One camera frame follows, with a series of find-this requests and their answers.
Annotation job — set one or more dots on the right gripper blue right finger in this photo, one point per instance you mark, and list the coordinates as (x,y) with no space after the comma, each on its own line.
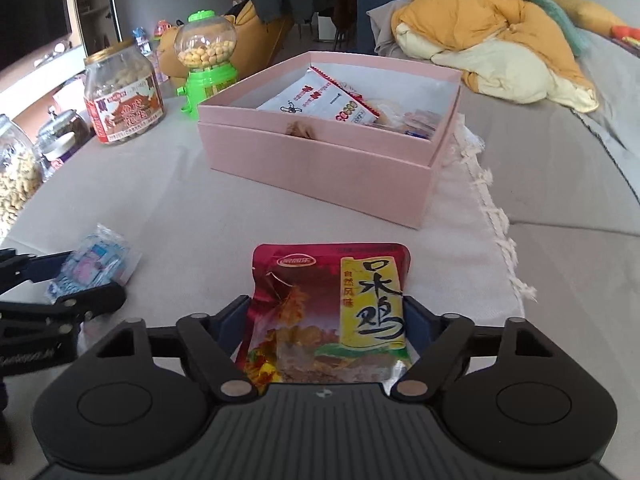
(440,342)

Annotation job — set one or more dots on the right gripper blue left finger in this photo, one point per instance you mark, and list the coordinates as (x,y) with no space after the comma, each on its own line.
(208,344)

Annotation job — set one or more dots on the red chicken snack bag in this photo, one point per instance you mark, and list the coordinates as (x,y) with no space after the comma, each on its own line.
(325,313)

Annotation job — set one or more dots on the blue candy bag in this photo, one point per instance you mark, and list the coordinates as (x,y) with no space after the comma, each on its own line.
(103,257)

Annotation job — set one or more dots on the white red-edged snack packet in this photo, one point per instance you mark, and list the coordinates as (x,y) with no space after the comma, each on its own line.
(316,94)

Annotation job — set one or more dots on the orange pastry cake packet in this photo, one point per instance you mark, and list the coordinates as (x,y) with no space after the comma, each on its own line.
(391,115)

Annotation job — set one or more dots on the white fringed tablecloth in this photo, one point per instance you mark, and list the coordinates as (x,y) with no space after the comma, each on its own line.
(468,147)

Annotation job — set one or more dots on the large glass peanut jar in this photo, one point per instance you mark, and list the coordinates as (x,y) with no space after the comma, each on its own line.
(20,172)

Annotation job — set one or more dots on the pink cardboard box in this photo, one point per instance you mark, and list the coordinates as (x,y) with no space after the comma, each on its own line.
(385,173)

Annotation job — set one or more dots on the small glass jar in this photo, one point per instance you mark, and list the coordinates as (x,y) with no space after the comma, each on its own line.
(62,136)

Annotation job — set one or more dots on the grey sofa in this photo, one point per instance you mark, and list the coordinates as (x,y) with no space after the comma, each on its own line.
(572,214)

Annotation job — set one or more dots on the peanut jar gold lid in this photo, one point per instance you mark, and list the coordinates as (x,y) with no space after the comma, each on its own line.
(122,94)

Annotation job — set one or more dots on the green candy dispenser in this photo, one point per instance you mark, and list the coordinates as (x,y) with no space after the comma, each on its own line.
(204,46)

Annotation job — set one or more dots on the orange plush toy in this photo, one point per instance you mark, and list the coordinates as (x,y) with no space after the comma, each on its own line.
(258,43)

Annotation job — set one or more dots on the black television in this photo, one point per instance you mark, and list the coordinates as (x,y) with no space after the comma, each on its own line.
(28,25)

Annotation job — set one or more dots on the orange and cream duvet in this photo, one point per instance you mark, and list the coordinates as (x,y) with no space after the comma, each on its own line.
(522,51)

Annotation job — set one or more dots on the colourful toys on sofa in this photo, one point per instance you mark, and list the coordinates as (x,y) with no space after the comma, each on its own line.
(626,36)

